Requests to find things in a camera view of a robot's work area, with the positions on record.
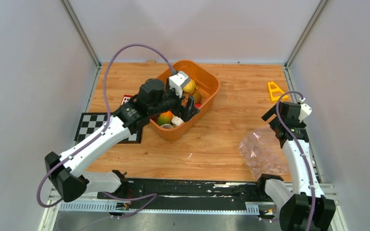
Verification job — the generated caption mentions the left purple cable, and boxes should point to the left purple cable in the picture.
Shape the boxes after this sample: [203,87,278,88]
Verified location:
[37,43,177,208]

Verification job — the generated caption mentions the yellow pear toy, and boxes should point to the yellow pear toy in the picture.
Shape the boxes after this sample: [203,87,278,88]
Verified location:
[183,79,197,94]

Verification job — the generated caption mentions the clear zip top bag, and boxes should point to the clear zip top bag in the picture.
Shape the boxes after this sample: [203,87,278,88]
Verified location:
[238,125,290,180]

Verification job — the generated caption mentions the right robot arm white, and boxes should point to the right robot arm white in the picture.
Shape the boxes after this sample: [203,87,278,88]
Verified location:
[256,102,336,231]

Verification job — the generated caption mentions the orange plastic basket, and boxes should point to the orange plastic basket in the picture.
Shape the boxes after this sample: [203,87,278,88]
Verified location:
[148,60,220,141]

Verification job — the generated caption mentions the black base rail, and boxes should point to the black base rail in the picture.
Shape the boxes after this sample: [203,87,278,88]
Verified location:
[112,178,274,211]

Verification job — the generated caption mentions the checkerboard calibration board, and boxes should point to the checkerboard calibration board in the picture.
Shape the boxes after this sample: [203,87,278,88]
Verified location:
[74,113,143,144]

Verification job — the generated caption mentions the red white block toy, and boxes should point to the red white block toy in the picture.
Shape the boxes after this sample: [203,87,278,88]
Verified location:
[120,95,132,105]

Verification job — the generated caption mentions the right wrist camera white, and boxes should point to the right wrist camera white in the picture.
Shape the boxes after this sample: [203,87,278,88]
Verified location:
[299,103,312,122]

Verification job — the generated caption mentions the white garlic toy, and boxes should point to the white garlic toy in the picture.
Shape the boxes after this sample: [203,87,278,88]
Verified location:
[160,124,174,129]

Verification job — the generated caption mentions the yellow triangle bracket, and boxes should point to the yellow triangle bracket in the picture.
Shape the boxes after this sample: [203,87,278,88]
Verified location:
[267,81,289,103]

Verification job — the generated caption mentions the orange green mango toy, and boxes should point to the orange green mango toy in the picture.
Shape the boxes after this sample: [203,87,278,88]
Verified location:
[157,111,174,126]

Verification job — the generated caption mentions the white mushroom toy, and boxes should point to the white mushroom toy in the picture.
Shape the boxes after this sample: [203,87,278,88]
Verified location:
[171,116,184,128]

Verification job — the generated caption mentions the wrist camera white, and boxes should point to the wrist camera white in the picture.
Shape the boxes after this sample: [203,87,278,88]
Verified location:
[299,103,312,122]
[167,71,190,99]

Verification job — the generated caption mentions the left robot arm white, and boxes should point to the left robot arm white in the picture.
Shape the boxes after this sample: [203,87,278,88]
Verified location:
[45,73,199,202]

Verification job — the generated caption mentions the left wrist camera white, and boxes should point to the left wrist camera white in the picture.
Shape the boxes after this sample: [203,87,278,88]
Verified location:
[167,71,190,99]

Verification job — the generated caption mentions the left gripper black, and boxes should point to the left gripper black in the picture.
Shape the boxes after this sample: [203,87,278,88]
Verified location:
[149,78,201,123]

